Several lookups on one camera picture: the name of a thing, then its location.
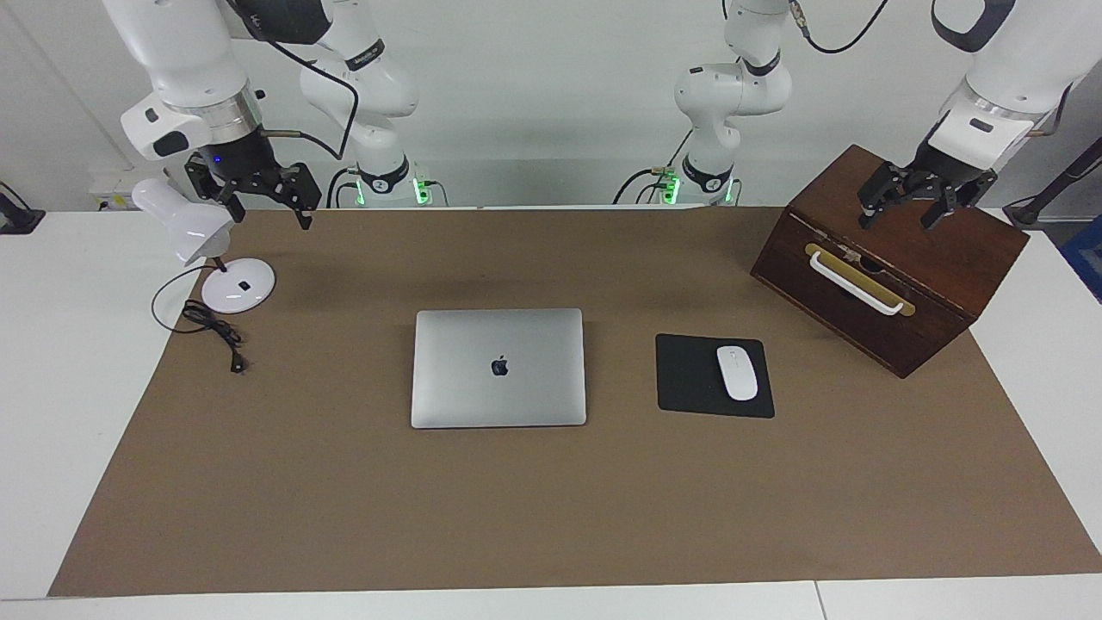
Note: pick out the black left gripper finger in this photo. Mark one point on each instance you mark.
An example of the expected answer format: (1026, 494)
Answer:
(880, 189)
(960, 196)

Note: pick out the black tripod leg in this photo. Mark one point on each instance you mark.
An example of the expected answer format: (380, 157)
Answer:
(1059, 181)

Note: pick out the black mouse pad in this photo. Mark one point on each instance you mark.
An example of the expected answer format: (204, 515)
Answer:
(684, 379)

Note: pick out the white desk lamp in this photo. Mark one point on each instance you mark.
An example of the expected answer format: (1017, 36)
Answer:
(241, 288)

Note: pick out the white computer mouse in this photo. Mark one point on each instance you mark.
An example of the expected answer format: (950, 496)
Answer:
(737, 375)

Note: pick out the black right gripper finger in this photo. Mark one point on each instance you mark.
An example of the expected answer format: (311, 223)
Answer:
(306, 188)
(204, 182)

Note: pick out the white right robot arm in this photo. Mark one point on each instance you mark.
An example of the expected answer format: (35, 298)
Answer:
(181, 60)

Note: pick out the white power strip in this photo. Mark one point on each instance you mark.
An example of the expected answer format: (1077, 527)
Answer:
(108, 185)

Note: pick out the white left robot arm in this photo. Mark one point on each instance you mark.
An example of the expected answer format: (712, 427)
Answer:
(732, 86)

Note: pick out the dark brown wooden box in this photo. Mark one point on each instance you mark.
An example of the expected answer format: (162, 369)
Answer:
(930, 258)

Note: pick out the black stand foot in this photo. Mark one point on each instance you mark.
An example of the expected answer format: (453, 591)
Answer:
(17, 220)

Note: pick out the brown table mat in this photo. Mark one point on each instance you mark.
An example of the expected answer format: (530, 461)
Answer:
(551, 517)

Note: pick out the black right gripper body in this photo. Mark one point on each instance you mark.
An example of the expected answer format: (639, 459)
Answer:
(241, 164)

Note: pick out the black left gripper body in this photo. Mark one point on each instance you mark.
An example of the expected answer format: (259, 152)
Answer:
(943, 168)

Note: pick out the grey aluminium laptop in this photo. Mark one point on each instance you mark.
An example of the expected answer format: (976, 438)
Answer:
(499, 370)

